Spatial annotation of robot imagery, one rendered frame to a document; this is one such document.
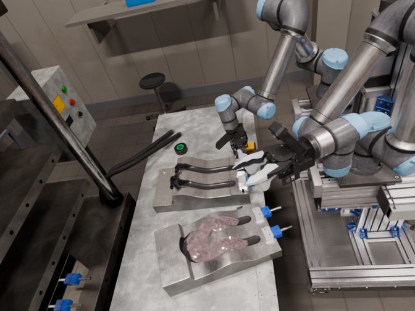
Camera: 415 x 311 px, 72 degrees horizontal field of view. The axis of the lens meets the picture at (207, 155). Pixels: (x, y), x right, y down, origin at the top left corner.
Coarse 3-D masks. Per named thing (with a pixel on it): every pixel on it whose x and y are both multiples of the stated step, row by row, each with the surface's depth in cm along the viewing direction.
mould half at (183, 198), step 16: (192, 160) 155; (208, 160) 157; (224, 160) 154; (160, 176) 160; (192, 176) 147; (208, 176) 149; (224, 176) 146; (160, 192) 152; (176, 192) 140; (192, 192) 140; (208, 192) 142; (224, 192) 139; (240, 192) 137; (160, 208) 147; (176, 208) 147; (192, 208) 146
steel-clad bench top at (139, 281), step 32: (160, 128) 202; (192, 128) 194; (160, 160) 178; (256, 192) 146; (160, 224) 145; (128, 256) 136; (128, 288) 124; (160, 288) 122; (224, 288) 116; (256, 288) 113
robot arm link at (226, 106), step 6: (222, 96) 126; (228, 96) 124; (216, 102) 125; (222, 102) 123; (228, 102) 123; (234, 102) 126; (216, 108) 127; (222, 108) 124; (228, 108) 124; (234, 108) 126; (222, 114) 126; (228, 114) 126; (234, 114) 128; (222, 120) 129; (228, 120) 128
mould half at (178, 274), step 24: (216, 216) 130; (240, 216) 132; (168, 240) 125; (264, 240) 121; (168, 264) 117; (192, 264) 118; (216, 264) 115; (240, 264) 115; (168, 288) 112; (192, 288) 118
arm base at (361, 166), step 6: (354, 156) 110; (360, 156) 108; (366, 156) 106; (372, 156) 106; (354, 162) 111; (360, 162) 109; (366, 162) 108; (372, 162) 108; (378, 162) 108; (354, 168) 112; (360, 168) 110; (366, 168) 109; (372, 168) 109; (378, 168) 110; (360, 174) 111; (366, 174) 111; (372, 174) 111
